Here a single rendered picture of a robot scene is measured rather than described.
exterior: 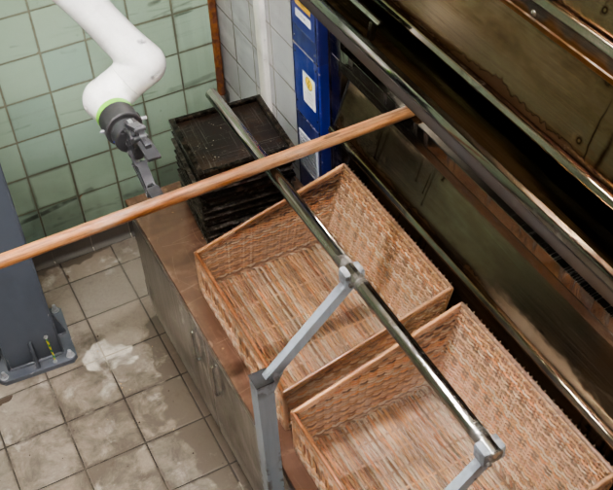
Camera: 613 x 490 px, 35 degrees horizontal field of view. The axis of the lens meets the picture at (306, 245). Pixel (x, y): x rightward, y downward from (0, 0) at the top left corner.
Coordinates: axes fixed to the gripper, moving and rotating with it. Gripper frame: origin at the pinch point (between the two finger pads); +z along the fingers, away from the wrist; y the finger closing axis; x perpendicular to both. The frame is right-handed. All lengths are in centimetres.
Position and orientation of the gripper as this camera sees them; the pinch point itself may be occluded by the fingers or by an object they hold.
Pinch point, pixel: (157, 179)
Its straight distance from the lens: 220.2
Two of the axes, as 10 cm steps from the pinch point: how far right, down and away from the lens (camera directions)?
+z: 4.7, 6.1, -6.4
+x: -8.8, 3.4, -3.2
